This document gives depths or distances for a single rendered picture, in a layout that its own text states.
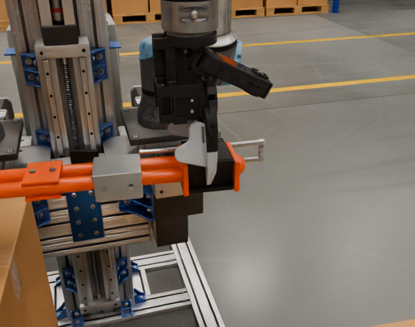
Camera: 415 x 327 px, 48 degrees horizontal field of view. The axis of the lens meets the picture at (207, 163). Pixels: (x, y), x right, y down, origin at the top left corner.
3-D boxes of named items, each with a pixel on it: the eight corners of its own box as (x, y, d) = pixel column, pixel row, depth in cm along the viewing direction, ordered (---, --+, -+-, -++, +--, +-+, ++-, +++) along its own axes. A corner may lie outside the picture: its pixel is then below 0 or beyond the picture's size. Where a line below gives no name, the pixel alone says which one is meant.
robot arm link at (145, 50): (145, 77, 130) (141, 28, 124) (192, 78, 130) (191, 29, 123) (136, 91, 120) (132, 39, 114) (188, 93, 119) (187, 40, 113)
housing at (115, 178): (95, 204, 67) (91, 177, 64) (96, 181, 72) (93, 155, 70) (143, 199, 68) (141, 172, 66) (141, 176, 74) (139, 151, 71)
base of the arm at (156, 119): (134, 111, 134) (131, 78, 129) (184, 106, 138) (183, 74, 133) (141, 132, 121) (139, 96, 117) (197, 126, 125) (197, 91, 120)
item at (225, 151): (184, 196, 68) (182, 167, 65) (177, 172, 74) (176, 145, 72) (239, 191, 69) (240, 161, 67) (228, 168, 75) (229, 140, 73)
